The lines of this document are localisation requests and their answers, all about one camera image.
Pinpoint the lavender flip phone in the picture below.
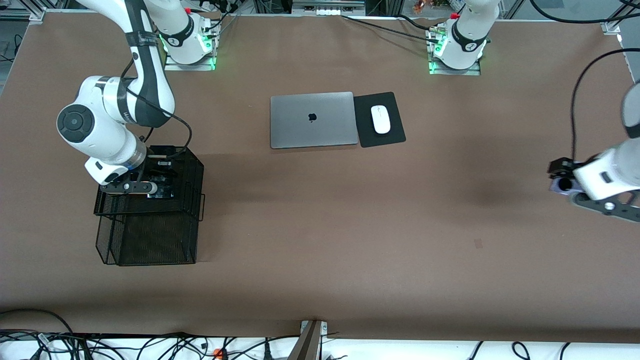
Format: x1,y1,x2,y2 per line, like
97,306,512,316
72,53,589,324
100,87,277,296
549,176,585,197

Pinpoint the black slab smartphone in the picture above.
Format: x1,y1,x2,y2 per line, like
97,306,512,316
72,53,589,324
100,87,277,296
148,146,177,200

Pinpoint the black mesh two-tier tray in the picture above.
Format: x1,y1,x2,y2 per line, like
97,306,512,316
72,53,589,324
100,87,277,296
94,146,207,267

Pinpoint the silver closed laptop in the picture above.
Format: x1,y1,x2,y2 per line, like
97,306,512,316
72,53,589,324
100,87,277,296
270,91,360,150

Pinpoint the black mouse pad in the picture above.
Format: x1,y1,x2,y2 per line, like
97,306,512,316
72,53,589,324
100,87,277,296
353,91,407,149

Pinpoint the white computer mouse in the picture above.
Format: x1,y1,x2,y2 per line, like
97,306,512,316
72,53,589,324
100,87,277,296
370,105,391,135

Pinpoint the white power strip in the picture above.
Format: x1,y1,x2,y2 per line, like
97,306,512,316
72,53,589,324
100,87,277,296
292,0,366,16

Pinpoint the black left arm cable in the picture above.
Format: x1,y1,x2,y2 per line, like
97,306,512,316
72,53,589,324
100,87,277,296
530,0,640,162

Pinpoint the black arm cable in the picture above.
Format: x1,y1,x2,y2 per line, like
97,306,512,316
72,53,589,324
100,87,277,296
122,55,193,161
530,0,640,162

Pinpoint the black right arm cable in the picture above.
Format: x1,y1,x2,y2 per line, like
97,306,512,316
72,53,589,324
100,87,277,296
122,55,193,161

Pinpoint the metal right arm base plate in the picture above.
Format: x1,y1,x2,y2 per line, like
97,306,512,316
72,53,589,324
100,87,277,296
164,22,217,72

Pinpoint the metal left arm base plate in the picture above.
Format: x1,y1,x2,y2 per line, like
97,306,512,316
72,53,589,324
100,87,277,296
427,25,482,77

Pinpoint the black looped floor cable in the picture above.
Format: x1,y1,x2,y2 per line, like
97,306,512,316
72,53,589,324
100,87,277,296
0,309,76,360

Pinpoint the aluminium frame rail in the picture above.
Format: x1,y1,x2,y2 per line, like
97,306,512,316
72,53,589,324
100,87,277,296
0,7,47,22

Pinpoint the black cable on table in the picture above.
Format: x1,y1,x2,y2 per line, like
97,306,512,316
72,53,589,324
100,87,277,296
341,15,437,42

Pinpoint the grey metal camera post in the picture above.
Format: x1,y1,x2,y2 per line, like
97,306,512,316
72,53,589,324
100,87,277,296
287,320,328,360

